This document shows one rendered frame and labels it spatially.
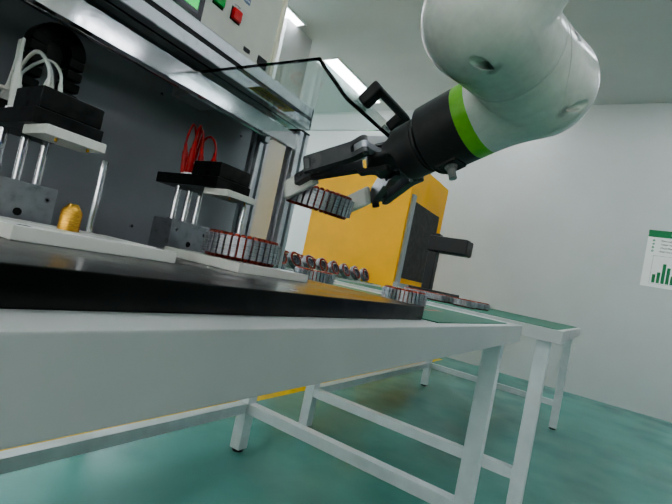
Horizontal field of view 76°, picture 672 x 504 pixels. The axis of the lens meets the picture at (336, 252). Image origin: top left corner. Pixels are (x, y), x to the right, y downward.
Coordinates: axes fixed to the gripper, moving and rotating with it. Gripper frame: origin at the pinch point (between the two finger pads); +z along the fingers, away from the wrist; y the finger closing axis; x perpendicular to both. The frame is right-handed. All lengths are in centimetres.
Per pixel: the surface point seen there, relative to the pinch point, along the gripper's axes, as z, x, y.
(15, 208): 11.9, -7.7, -37.5
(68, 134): -0.2, -3.3, -35.8
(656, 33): -45, 236, 364
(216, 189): 7.0, -0.5, -14.9
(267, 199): 301, 170, 215
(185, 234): 16.8, -4.5, -14.6
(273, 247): 1.0, -10.2, -9.2
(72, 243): -5.6, -16.5, -35.5
